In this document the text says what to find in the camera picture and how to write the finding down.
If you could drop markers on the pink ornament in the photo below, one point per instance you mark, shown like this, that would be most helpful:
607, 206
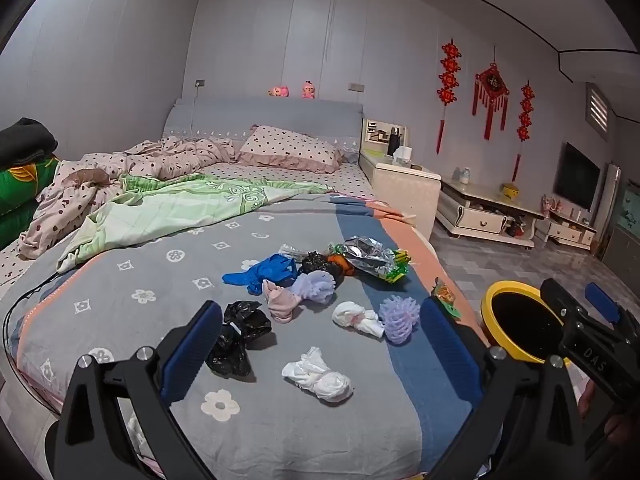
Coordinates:
550, 205

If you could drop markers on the standing air conditioner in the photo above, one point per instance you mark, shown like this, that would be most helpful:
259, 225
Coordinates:
607, 205

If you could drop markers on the small cream drawer cabinet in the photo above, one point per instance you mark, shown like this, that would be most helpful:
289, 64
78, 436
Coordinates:
570, 232

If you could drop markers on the cream low cabinet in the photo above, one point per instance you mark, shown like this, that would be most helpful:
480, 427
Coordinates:
480, 220

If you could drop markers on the blue rubber glove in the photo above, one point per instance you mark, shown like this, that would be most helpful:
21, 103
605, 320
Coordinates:
270, 270

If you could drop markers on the yellow toy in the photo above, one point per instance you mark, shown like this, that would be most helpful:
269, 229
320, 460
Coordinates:
510, 191

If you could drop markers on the yellow trash bin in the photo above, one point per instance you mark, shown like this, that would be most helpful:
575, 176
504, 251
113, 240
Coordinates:
500, 305

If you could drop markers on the green printed cloth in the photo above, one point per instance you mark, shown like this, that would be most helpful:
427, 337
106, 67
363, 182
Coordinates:
20, 195

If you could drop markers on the black thermos bottle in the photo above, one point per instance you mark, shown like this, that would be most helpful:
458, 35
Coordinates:
394, 142

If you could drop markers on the lavender plastic bag wad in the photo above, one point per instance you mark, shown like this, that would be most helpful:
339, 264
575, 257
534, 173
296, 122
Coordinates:
315, 287

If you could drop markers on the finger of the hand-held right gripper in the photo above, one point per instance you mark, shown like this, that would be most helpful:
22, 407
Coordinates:
560, 300
601, 301

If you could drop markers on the pink doll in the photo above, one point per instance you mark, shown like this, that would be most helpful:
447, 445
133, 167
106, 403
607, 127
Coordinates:
278, 91
308, 90

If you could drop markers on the cream bedside cabinet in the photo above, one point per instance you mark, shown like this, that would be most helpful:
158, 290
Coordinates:
405, 190

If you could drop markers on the dark cloth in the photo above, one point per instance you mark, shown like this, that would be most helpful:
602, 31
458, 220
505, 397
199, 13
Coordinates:
25, 140

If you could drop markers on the small black plastic bag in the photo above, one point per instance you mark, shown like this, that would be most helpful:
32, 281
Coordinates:
314, 262

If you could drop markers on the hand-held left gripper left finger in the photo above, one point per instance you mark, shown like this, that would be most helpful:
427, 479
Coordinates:
192, 355

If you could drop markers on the large black plastic bag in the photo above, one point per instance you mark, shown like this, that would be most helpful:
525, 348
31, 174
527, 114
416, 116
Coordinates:
240, 335

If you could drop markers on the pink dotted pillow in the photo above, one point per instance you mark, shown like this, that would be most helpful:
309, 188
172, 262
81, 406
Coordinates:
290, 147

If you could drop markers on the small green orange wrapper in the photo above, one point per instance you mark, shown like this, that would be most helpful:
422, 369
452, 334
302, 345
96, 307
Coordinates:
445, 297

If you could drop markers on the grey bed with headboard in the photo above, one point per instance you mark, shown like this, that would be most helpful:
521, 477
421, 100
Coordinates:
150, 280

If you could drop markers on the purple foam fruit net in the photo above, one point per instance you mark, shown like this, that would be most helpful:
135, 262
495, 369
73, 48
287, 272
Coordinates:
397, 320

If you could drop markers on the wall television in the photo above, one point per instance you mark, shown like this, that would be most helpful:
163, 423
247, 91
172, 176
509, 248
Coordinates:
577, 177

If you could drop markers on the striped paper wrapper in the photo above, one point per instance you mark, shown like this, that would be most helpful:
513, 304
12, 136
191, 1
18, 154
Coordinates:
292, 251

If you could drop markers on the dotted bed sheet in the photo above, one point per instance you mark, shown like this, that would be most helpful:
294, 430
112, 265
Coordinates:
345, 180

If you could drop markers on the red items under cabinet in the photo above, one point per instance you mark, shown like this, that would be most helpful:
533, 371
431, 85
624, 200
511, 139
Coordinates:
517, 227

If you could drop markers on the green floral quilt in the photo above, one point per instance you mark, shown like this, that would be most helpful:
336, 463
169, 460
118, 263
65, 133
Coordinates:
150, 210

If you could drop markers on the green yellow snack packet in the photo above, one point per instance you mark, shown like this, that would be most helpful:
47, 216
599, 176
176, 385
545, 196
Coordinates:
370, 257

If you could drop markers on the fish tank cabinet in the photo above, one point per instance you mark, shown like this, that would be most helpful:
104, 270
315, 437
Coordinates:
625, 230

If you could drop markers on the white bottle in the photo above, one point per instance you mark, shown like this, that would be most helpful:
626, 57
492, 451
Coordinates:
464, 176

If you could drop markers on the tissue box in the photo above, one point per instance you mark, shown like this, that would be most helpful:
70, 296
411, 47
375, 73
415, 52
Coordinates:
403, 156

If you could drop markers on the pink plastic bag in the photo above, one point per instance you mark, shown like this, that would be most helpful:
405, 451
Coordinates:
280, 302

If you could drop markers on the person's right hand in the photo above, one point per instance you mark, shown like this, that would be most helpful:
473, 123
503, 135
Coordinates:
587, 400

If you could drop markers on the grey bed headboard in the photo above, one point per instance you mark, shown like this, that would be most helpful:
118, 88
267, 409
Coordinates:
260, 112

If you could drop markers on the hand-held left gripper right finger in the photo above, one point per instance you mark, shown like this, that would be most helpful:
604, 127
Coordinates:
450, 350

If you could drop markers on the pink dotted duvet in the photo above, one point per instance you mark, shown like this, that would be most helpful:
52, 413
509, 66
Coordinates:
165, 155

